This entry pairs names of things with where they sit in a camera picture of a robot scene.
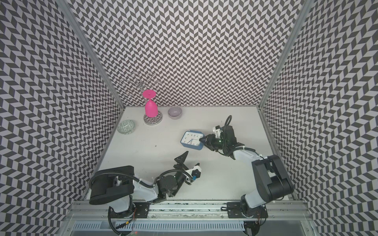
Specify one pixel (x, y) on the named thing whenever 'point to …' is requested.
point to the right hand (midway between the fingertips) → (201, 143)
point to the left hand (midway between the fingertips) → (191, 157)
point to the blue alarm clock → (190, 139)
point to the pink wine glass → (151, 108)
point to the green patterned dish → (126, 127)
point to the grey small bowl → (174, 112)
